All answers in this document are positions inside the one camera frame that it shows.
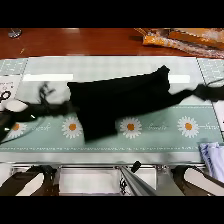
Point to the black garment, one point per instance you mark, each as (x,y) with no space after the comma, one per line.
(113,100)

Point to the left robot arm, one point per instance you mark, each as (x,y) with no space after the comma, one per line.
(20,111)

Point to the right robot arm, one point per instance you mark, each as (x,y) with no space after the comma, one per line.
(206,91)

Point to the orange plastic package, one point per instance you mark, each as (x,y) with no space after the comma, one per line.
(186,41)

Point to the pale blue garment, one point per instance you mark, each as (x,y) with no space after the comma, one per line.
(213,160)

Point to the silver frame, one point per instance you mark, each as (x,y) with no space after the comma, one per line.
(143,186)

